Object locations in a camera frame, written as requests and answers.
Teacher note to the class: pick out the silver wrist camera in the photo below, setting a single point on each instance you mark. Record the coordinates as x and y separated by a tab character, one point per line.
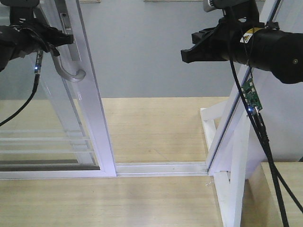
208	5

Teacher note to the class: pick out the light wooden block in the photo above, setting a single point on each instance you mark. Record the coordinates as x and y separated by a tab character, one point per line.
292	173

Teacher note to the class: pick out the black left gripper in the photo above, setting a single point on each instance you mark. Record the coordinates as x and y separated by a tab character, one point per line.
28	34

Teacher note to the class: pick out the silver door handle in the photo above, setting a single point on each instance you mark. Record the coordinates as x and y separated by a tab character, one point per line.
67	64

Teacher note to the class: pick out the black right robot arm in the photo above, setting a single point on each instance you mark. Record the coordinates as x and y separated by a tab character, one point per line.
270	49

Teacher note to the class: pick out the white triangular support bracket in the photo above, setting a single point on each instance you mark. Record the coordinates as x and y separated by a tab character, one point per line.
230	185

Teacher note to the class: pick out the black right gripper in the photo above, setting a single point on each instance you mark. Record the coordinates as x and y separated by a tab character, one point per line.
211	44

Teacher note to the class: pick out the aluminium floor track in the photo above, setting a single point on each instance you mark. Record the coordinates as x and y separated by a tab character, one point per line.
161	169

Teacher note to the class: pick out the green circuit board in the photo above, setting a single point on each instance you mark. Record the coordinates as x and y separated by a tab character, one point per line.
251	96

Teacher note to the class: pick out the white framed sliding glass door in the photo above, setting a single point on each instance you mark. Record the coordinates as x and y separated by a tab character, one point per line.
51	127

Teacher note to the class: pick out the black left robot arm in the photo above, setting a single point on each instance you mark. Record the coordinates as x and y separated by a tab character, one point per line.
5	56

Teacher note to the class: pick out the white fixed door frame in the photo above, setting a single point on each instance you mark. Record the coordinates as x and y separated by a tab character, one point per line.
239	94

